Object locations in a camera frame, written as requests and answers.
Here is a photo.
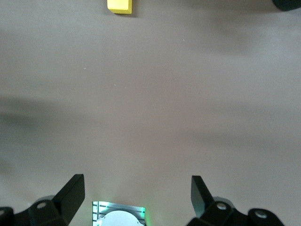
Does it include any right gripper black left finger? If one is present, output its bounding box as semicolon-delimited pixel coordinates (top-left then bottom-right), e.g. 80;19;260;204
0;174;85;226

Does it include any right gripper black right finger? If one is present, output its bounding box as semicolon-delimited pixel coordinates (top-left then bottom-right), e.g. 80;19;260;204
185;175;286;226

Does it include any yellow block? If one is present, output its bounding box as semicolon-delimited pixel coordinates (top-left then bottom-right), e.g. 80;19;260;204
107;0;133;15

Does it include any black padded cylinder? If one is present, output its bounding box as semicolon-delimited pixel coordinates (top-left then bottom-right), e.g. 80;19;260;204
271;0;301;11

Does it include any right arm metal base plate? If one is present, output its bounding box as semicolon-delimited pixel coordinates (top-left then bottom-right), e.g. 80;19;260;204
91;201;147;226

